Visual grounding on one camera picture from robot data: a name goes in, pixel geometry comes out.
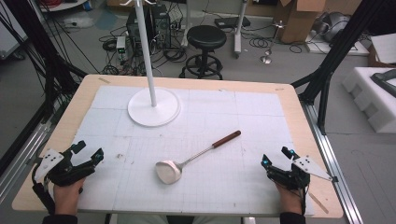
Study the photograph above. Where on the small grey power box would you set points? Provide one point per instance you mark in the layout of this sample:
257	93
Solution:
121	46

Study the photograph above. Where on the person's right hand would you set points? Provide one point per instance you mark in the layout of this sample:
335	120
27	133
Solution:
291	200

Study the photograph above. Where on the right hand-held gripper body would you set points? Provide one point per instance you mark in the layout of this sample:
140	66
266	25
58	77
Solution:
295	179

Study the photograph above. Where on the silver metal stand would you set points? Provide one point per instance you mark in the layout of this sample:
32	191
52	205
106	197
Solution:
271	46

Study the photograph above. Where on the black computer tower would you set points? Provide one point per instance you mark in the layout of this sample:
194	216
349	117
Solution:
160	26

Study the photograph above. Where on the dark grey curved part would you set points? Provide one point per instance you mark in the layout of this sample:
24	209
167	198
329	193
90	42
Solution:
384	81

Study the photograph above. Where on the white foam block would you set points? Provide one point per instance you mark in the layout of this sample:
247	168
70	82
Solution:
373	102

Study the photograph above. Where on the white stand with round base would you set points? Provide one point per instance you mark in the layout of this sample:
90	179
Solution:
154	107

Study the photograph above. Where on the aluminium rail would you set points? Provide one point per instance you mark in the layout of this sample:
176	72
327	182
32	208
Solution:
334	168
21	158

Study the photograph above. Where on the white box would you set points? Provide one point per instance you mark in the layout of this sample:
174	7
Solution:
384	48

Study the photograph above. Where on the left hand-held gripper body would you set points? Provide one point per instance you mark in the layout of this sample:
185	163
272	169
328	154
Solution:
57	169

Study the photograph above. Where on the cardboard box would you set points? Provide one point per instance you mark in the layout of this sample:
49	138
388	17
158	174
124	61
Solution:
299	21

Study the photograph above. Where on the thin wooden stick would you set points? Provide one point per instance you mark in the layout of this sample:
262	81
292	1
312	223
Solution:
318	203

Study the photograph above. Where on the white board stand leg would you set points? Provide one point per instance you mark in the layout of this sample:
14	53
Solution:
239	31

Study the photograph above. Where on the black round stool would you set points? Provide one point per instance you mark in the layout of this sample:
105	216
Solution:
206	37

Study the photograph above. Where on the black metal frame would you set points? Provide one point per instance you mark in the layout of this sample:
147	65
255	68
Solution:
330	62
46	62

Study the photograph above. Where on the grey round appliance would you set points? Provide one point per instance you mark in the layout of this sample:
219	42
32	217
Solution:
334	26

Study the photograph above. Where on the white grid mat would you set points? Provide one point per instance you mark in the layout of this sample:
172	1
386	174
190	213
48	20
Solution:
211	180

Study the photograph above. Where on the flat black device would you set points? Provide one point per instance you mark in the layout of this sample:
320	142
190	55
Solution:
232	22

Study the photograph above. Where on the person's left hand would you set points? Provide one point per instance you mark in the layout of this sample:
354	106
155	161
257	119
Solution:
67	197

